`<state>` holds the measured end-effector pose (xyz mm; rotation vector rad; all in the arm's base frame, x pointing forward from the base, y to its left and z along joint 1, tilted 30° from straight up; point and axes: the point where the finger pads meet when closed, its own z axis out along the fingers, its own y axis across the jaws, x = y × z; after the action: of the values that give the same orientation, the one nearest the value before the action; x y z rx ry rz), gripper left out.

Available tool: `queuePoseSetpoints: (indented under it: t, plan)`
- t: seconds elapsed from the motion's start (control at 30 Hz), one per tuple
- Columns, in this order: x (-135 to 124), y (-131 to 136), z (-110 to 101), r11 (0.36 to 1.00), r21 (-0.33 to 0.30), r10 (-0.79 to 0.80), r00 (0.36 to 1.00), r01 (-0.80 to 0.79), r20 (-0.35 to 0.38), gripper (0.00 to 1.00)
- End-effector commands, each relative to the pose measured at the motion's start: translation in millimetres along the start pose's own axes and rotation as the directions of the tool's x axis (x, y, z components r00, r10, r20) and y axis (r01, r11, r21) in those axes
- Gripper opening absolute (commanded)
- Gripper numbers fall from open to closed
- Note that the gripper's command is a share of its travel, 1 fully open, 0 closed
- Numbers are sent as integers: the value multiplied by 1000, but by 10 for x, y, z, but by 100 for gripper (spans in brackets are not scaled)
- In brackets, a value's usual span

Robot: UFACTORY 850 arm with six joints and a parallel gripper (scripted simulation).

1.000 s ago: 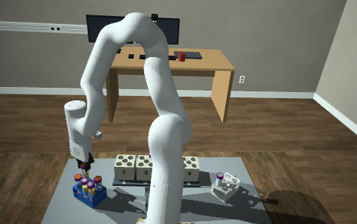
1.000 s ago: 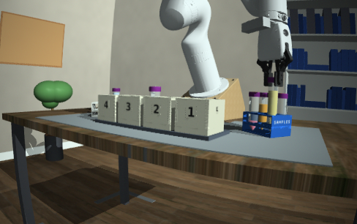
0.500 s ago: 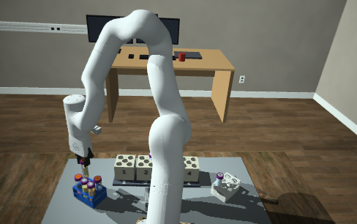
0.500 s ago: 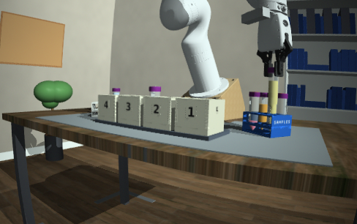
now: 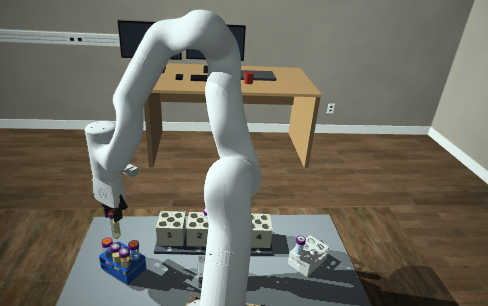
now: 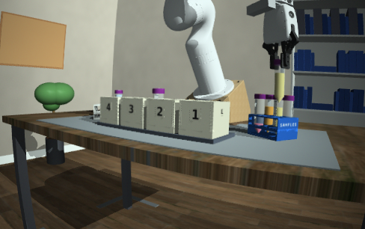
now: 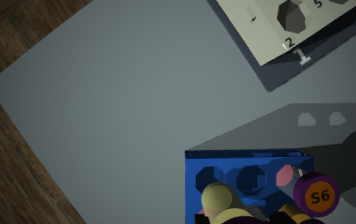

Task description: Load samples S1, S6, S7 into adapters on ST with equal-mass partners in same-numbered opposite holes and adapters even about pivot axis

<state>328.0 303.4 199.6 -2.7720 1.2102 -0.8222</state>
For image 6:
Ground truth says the white tube rack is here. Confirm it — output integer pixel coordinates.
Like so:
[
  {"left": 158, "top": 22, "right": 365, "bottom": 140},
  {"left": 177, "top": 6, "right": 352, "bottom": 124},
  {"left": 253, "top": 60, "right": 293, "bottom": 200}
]
[{"left": 93, "top": 104, "right": 99, "bottom": 120}]

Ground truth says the purple tube cap with white dot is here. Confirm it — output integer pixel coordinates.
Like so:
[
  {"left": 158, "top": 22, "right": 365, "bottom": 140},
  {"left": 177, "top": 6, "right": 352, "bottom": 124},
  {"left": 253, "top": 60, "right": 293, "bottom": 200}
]
[{"left": 153, "top": 88, "right": 165, "bottom": 99}]

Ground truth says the blue tube rack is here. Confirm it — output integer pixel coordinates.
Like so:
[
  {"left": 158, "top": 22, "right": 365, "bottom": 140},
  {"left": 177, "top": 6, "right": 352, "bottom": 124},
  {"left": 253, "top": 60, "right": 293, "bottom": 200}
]
[{"left": 248, "top": 114, "right": 298, "bottom": 141}]

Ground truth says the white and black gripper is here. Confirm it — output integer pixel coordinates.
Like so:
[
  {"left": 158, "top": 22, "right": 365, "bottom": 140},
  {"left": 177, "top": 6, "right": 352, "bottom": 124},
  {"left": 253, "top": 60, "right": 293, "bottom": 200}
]
[{"left": 263, "top": 4, "right": 299, "bottom": 70}]

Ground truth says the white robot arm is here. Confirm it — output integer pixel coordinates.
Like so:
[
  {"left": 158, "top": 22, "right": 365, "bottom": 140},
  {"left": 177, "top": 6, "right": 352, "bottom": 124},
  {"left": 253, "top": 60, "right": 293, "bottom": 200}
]
[{"left": 163, "top": 0, "right": 293, "bottom": 100}]

